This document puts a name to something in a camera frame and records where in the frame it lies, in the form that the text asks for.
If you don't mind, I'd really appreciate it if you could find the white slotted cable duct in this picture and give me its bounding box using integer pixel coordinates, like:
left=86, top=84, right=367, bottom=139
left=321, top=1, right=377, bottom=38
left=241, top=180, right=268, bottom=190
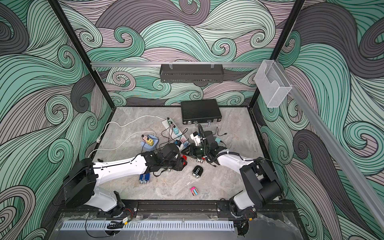
left=60, top=220, right=235, bottom=232

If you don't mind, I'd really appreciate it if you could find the black usb charging cable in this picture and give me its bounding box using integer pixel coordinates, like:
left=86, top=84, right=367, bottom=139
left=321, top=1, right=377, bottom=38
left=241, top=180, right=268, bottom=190
left=206, top=126, right=228, bottom=137

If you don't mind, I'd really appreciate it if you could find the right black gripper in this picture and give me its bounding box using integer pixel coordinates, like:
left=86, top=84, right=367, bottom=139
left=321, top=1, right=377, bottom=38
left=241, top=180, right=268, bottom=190
left=181, top=143, right=210, bottom=159

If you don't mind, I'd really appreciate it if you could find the aluminium wall rail right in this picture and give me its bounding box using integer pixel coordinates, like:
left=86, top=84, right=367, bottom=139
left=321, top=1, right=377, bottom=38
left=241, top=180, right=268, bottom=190
left=275, top=64, right=384, bottom=232

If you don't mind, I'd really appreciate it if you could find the black wall shelf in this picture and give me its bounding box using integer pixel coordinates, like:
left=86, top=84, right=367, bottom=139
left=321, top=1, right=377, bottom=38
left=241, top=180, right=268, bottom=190
left=160, top=64, right=224, bottom=84

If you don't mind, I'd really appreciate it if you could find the black briefcase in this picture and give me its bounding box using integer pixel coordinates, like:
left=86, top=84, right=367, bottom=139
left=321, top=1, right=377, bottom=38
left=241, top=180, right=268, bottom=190
left=181, top=99, right=222, bottom=125

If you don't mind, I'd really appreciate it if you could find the light blue socket cube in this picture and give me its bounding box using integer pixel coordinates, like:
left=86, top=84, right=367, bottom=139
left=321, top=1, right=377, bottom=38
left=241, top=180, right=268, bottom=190
left=141, top=135, right=159, bottom=151

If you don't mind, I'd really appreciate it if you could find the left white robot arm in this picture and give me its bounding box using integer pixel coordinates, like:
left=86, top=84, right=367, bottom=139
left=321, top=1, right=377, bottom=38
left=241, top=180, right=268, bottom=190
left=63, top=144, right=187, bottom=218

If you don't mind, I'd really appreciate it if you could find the black shaver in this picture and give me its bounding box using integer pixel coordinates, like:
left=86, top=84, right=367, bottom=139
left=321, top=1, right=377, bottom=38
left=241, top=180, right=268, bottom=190
left=192, top=166, right=204, bottom=178

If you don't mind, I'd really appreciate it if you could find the white power strip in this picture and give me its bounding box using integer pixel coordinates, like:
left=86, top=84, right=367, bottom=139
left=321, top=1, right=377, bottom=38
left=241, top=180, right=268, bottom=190
left=162, top=118, right=190, bottom=150

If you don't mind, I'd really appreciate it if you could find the pink striped small box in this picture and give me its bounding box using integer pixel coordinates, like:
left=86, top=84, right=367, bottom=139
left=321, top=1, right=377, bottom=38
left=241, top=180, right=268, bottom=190
left=190, top=187, right=199, bottom=196

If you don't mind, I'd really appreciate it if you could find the white power cord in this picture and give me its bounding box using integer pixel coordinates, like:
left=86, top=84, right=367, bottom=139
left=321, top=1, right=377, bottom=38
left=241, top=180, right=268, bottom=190
left=86, top=114, right=166, bottom=160

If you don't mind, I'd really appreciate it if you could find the aluminium wall rail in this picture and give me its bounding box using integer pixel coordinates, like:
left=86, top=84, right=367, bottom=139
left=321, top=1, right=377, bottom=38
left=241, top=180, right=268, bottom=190
left=275, top=64, right=384, bottom=232
left=91, top=61, right=262, bottom=69

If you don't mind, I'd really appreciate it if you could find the blue shaver front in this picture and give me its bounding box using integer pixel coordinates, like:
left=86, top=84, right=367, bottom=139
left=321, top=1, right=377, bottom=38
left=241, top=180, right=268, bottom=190
left=139, top=173, right=151, bottom=184

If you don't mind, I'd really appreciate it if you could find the clear acrylic wall box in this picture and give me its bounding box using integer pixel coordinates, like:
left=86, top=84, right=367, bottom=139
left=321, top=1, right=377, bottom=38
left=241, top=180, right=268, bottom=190
left=254, top=60, right=292, bottom=108

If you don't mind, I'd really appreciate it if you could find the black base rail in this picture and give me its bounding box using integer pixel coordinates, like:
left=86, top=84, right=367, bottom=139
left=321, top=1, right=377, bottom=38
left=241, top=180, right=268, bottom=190
left=54, top=200, right=299, bottom=220

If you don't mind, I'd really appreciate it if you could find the aluminium wall rail back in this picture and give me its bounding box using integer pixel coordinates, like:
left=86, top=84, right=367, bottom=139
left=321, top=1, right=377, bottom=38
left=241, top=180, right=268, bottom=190
left=91, top=61, right=262, bottom=69

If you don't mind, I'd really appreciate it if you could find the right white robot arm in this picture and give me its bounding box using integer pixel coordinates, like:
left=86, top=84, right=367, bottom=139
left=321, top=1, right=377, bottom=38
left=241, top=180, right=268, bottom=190
left=185, top=131, right=284, bottom=214

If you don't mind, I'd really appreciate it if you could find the yellow charger adapter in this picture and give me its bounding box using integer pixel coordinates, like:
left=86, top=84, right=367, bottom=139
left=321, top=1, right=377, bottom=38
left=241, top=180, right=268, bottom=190
left=145, top=138, right=154, bottom=146

